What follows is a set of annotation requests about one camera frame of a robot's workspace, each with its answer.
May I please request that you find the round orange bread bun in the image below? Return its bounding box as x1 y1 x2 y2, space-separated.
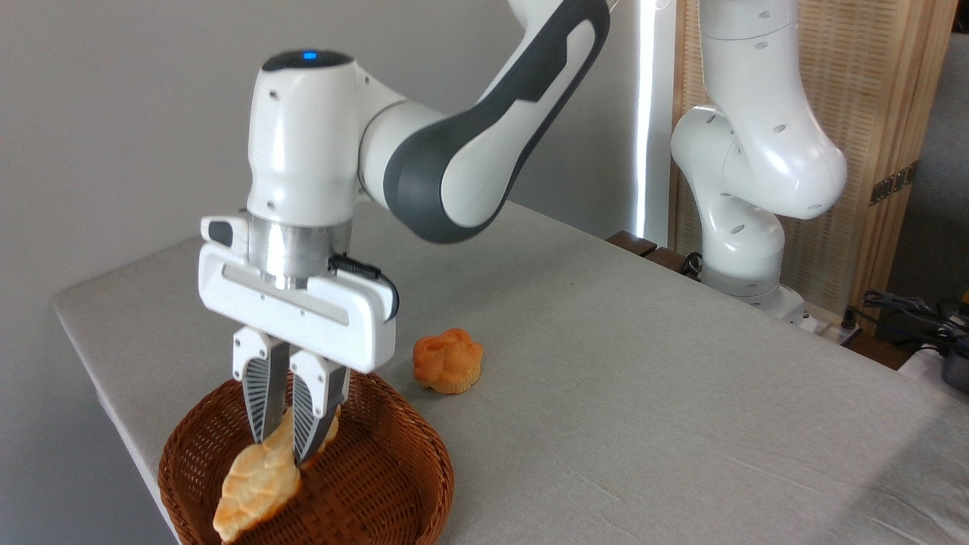
413 328 485 395

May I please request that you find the bundle of dark cables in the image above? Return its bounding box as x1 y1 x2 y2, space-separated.
862 290 969 343

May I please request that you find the dark grey device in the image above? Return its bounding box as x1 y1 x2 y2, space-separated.
942 348 969 393

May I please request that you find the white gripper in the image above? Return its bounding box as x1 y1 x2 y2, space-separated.
198 214 398 464

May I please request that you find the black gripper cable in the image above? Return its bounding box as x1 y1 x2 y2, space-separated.
329 254 400 322

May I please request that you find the long braided bread loaf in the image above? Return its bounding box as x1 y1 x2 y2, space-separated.
213 406 340 544

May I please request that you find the wooden woven folding screen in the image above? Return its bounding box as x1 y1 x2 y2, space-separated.
670 0 958 334

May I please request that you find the brown wicker basket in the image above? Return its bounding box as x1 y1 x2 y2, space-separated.
157 371 456 545

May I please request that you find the dark metal screen hinge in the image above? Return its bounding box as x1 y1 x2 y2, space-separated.
869 160 920 207

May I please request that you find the dark brown wooden block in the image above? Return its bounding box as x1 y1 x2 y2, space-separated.
643 247 701 281
606 230 658 258

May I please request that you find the grey tablecloth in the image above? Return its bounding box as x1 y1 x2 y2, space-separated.
51 201 969 545

